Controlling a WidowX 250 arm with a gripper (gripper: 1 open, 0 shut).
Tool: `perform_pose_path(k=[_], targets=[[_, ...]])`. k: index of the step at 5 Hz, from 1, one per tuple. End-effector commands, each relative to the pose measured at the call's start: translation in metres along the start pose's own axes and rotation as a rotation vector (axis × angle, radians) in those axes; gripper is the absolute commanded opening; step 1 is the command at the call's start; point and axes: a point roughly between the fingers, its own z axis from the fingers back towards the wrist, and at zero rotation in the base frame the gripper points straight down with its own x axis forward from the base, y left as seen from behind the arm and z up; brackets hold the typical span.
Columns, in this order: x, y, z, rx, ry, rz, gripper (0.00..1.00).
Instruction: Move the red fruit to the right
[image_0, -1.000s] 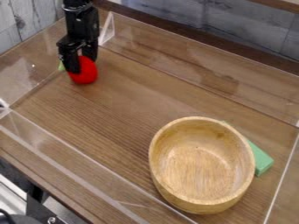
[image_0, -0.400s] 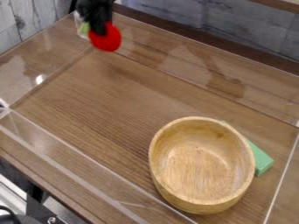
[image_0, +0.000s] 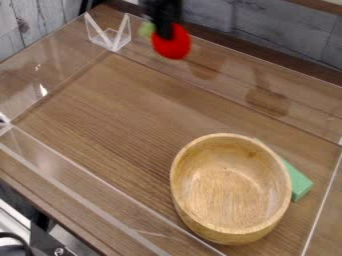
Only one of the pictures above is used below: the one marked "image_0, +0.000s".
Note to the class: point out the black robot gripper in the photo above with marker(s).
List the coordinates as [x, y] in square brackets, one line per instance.
[169, 7]

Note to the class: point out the red felt fruit green leaf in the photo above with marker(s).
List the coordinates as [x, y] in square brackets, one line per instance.
[174, 48]

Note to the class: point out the black table clamp bracket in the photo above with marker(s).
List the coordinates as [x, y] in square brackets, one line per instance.
[45, 245]

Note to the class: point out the green sponge block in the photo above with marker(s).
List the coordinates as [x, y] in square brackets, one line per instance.
[300, 181]

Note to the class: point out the round wooden bowl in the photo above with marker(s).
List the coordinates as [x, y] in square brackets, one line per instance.
[230, 188]

